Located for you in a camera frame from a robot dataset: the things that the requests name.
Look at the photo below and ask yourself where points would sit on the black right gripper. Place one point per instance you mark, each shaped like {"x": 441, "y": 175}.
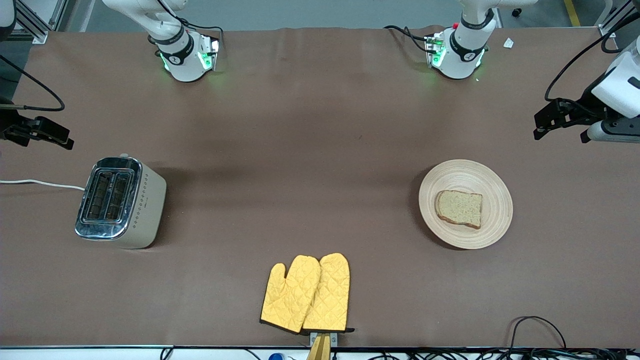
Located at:
{"x": 9, "y": 125}

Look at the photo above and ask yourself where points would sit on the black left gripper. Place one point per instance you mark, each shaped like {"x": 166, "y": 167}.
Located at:
{"x": 586, "y": 106}

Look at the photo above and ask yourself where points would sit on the round wooden plate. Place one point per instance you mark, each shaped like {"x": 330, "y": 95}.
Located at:
{"x": 492, "y": 210}

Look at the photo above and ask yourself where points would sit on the slice of brown bread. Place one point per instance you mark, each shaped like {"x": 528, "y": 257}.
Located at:
{"x": 460, "y": 209}

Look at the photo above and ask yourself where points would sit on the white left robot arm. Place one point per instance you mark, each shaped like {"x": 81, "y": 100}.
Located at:
{"x": 462, "y": 60}

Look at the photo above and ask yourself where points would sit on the beige chrome two-slot toaster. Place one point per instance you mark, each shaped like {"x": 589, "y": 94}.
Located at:
{"x": 120, "y": 202}

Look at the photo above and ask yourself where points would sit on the small white paper scrap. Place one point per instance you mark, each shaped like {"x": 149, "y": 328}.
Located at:
{"x": 508, "y": 43}

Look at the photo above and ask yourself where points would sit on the black chair caster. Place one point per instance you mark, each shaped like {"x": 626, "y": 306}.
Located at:
{"x": 517, "y": 12}

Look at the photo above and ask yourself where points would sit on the brown table cover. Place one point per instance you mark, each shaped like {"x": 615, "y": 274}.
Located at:
{"x": 320, "y": 125}

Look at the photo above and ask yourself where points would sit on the yellow quilted oven mitt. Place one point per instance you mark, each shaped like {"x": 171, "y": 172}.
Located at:
{"x": 287, "y": 300}
{"x": 330, "y": 295}

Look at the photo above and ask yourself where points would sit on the blue round cap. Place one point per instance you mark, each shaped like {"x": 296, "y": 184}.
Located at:
{"x": 276, "y": 356}

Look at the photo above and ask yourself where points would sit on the aluminium frame profile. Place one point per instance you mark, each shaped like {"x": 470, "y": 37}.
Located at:
{"x": 37, "y": 22}
{"x": 617, "y": 20}

